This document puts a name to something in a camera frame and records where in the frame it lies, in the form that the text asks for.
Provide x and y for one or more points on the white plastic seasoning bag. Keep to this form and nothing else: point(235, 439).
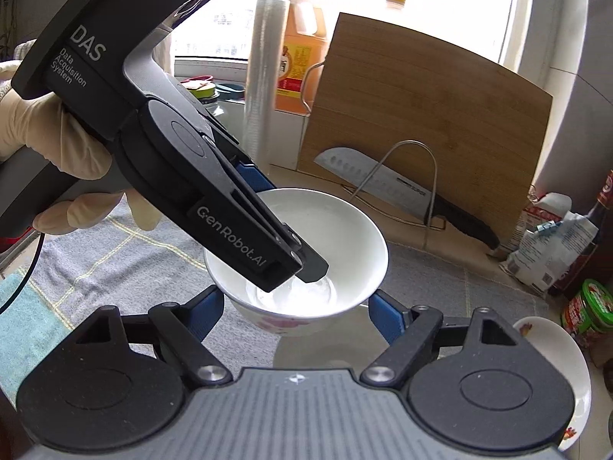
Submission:
point(552, 238)

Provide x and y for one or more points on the orange cooking oil jug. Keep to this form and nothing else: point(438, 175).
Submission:
point(305, 44)

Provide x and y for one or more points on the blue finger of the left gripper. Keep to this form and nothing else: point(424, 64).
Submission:
point(254, 178)
point(314, 267)

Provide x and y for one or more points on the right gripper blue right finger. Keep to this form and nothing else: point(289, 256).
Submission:
point(388, 315)

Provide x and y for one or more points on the bamboo cutting board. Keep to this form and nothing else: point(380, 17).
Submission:
point(444, 117)

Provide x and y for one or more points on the grey checked dish mat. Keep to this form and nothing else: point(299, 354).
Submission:
point(116, 263)

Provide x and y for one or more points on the green lid sauce tub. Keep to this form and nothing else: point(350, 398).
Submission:
point(587, 318)

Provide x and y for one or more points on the gloved left hand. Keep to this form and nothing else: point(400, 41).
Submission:
point(44, 126)

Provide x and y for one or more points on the glass jar with green lid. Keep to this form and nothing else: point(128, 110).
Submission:
point(223, 101)

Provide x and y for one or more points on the white bowl with pink flowers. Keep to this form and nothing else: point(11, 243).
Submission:
point(343, 261)

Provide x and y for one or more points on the plastic wrap roll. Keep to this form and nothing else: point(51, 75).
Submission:
point(262, 75)

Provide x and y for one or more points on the white plates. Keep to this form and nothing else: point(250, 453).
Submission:
point(449, 388)

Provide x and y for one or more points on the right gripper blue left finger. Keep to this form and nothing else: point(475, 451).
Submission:
point(204, 311)

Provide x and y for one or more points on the santoku kitchen knife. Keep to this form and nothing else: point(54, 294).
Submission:
point(400, 192)

